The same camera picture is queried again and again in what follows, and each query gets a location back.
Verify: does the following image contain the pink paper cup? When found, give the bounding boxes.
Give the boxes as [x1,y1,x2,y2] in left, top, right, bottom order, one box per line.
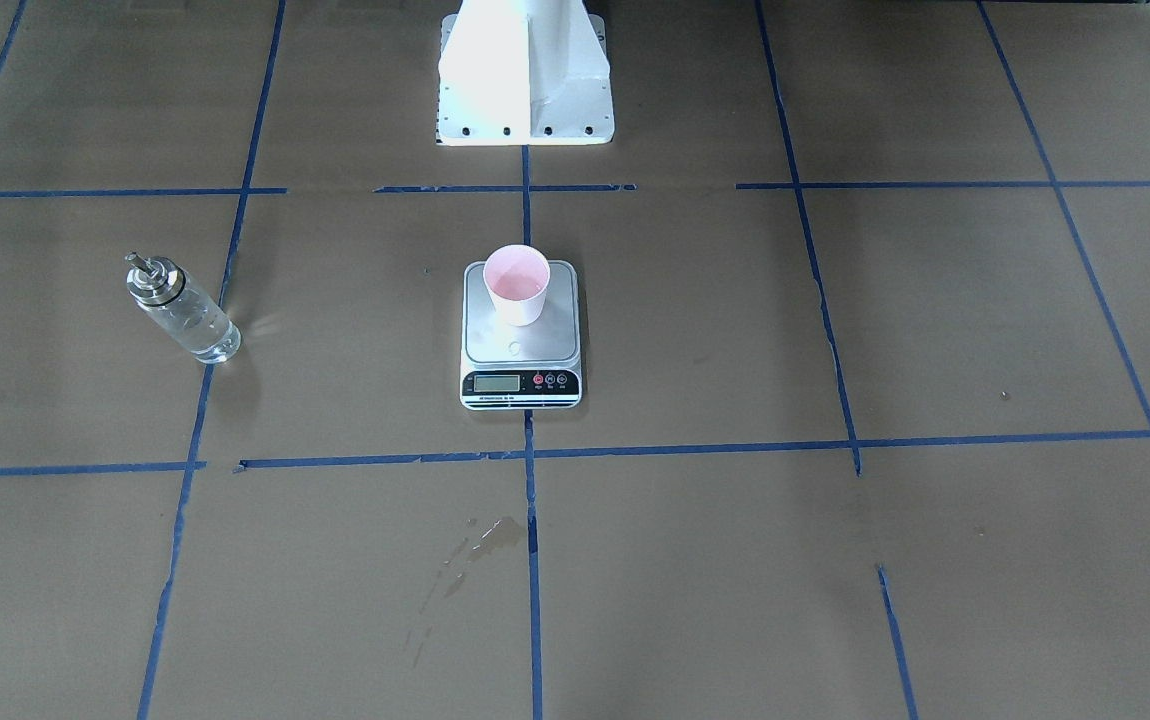
[483,243,551,327]

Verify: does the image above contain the clear glass sauce bottle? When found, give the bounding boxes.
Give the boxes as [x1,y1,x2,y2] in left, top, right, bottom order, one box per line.
[124,251,242,363]

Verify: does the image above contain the digital kitchen scale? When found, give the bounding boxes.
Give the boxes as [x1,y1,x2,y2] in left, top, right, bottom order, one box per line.
[459,261,584,411]

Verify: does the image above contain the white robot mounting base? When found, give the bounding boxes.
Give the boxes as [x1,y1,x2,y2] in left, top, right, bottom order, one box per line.
[435,1,616,147]

